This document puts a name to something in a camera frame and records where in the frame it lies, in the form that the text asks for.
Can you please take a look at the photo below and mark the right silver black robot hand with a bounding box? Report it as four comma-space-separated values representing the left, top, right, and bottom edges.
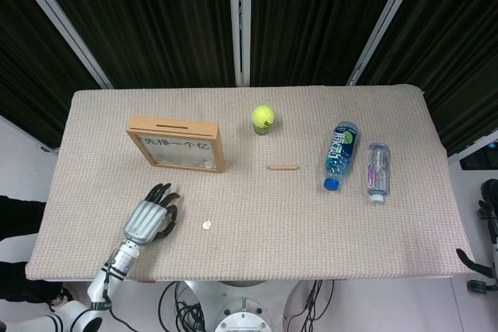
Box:
455, 179, 498, 275

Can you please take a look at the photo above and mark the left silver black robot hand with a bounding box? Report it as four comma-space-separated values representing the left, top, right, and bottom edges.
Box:
122, 183, 181, 246

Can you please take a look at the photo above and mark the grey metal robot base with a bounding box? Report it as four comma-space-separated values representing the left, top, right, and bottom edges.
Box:
182, 280, 308, 332

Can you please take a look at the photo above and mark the black caster wheel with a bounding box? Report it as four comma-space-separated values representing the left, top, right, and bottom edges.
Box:
466, 278, 493, 294

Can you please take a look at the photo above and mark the dark screen panel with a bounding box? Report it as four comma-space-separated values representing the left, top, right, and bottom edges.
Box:
458, 141, 498, 172

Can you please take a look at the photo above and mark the black white shoe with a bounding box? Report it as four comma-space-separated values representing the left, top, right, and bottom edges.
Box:
47, 293, 75, 313

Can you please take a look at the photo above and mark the person in black clothes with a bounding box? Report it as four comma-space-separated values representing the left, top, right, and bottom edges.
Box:
0, 194, 65, 304

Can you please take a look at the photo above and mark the beige woven table cloth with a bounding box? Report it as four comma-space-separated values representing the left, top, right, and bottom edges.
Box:
25, 83, 476, 282

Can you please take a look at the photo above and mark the clear plastic water bottle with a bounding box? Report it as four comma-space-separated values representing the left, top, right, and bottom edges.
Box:
366, 142, 391, 204

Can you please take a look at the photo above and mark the yellow tennis ball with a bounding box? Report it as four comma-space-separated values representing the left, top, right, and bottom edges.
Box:
251, 104, 275, 129

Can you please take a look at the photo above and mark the blue label drink bottle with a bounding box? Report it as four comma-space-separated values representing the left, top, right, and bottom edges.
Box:
322, 121, 359, 192

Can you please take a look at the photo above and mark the black pleated curtain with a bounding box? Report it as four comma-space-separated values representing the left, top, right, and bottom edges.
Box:
29, 0, 239, 90
250, 0, 410, 87
356, 0, 498, 157
0, 0, 103, 149

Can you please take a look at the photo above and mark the black cable bundle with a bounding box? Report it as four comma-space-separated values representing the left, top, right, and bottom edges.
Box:
300, 280, 336, 332
158, 281, 213, 332

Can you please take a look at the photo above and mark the wooden coin box frame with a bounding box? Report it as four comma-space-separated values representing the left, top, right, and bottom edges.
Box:
125, 115, 226, 174

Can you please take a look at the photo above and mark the white frame post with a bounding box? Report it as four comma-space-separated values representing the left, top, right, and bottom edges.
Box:
345, 0, 432, 87
227, 0, 254, 87
7, 0, 114, 91

